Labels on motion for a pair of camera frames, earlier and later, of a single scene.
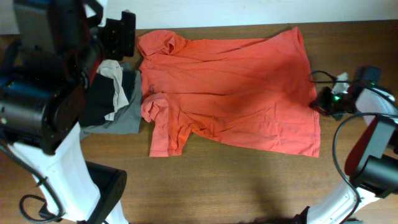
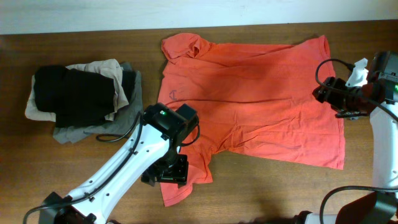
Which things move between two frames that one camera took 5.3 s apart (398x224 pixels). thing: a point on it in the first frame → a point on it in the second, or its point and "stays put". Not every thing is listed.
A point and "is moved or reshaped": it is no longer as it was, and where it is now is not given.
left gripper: (125, 33) → (180, 177)
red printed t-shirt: (254, 93) is moved or reshaped
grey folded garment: (127, 121) stays put
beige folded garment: (113, 69) stays put
